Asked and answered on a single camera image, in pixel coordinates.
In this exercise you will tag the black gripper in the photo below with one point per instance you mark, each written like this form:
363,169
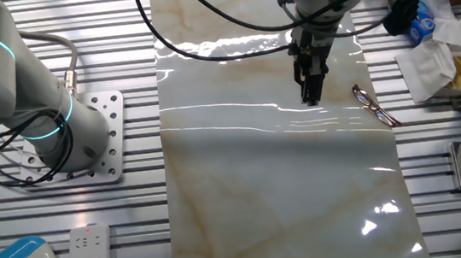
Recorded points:
312,47

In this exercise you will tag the brown frame glasses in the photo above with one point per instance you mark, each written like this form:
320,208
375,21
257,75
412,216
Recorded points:
376,107

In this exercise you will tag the marble pattern table mat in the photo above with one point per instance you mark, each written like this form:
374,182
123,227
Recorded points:
262,186

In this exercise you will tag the white tissue sheet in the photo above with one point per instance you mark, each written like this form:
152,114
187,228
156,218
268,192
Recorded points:
426,70

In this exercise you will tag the blue tissue pack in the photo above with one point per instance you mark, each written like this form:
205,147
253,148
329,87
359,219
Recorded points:
423,25

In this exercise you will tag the crumpled white tissue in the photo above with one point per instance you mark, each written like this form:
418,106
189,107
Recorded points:
456,32

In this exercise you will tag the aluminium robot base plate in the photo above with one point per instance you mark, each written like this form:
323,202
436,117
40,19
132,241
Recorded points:
111,116

